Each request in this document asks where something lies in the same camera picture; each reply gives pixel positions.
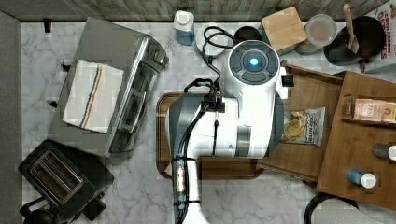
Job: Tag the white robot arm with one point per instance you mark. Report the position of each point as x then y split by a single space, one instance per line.
237 115

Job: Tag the wooden serving tray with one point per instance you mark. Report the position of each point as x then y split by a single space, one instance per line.
208 168

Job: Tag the white lidded mug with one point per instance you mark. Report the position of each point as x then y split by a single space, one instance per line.
211 50

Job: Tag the blue soap bottle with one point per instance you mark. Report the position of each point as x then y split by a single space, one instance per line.
184 26

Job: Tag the black cup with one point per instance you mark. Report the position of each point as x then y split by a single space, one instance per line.
247 33

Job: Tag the striped white dish towel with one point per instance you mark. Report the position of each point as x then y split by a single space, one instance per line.
93 96

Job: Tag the white chips bag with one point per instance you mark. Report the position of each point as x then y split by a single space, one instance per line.
304 126

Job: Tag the teal canister wooden lid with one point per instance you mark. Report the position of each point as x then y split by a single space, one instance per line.
284 30

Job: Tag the black slot toaster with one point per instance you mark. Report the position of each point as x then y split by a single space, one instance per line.
73 181

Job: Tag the clear lidded glass jar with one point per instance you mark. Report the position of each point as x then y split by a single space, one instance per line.
320 31

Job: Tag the wooden spice rack cabinet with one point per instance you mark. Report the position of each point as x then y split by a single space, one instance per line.
350 147

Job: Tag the wooden spatula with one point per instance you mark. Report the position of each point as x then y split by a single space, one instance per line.
353 43

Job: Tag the blue spice shaker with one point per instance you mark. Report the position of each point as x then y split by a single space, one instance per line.
363 179

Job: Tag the grey spice shaker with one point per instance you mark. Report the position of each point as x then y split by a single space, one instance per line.
384 151

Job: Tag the black utensil holder pot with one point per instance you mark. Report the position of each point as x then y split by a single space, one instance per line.
370 36

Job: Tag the cinnamon cereal box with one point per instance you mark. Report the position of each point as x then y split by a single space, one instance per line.
386 58

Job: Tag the black kettle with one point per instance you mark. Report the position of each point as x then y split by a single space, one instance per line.
43 215

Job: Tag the black wall hook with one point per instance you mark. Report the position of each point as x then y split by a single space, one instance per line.
47 25

